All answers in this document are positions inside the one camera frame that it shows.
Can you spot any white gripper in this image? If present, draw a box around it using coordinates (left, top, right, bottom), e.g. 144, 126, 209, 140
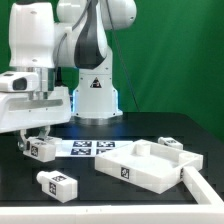
0, 87, 71, 151

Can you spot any white square tabletop tray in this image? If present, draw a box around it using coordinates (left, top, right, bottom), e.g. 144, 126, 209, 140
95, 140, 203, 194

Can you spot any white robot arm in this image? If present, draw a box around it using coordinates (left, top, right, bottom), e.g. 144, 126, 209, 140
0, 0, 137, 151

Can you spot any white marker sheet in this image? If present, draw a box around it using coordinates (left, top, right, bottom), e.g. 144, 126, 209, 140
56, 140, 130, 157

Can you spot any white L-shaped fence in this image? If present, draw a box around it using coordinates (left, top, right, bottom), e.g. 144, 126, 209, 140
0, 166, 224, 224

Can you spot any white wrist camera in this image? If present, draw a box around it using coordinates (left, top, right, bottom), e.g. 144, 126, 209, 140
0, 71, 39, 92

